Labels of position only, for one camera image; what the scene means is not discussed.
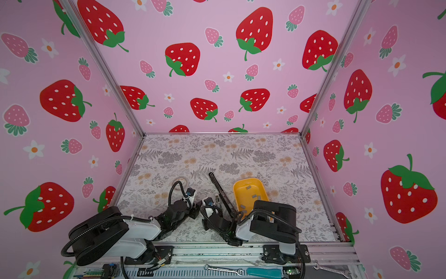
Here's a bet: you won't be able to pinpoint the black stapler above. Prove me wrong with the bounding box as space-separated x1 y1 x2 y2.
209 172 237 217

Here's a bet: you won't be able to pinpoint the yellow plastic tray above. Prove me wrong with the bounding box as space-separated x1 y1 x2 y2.
233 178 269 217

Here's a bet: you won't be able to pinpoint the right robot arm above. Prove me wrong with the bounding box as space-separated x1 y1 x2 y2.
200 198 305 265

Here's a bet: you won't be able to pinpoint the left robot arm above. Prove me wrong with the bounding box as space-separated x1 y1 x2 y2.
61 181 203 267

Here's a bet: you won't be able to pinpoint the clear tape roll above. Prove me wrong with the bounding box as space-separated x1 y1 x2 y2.
173 177 189 189

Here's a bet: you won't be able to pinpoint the silver wrench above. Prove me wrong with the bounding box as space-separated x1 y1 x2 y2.
314 262 352 279
204 265 245 276

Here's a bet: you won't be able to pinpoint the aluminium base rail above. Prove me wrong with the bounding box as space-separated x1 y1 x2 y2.
68 242 367 279

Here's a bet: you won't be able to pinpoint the teal handled tool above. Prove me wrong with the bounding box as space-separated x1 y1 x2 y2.
246 267 282 279

